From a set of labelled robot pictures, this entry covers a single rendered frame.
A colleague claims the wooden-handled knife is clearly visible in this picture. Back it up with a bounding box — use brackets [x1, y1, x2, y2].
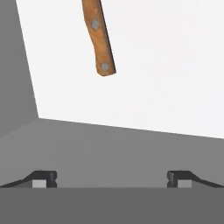
[80, 0, 117, 78]

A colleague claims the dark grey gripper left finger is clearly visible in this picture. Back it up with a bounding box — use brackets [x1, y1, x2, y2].
[0, 170, 58, 189]

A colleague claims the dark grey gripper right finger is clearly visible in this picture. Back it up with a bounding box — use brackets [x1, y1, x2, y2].
[166, 170, 224, 189]

